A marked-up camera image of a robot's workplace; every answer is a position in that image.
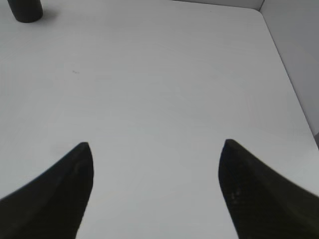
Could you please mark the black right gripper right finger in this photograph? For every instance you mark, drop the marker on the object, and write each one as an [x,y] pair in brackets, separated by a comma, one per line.
[262,203]

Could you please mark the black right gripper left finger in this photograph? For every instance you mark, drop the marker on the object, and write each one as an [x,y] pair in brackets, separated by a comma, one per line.
[52,205]

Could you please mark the dark red wine bottle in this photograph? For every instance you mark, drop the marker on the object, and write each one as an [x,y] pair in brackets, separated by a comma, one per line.
[26,11]

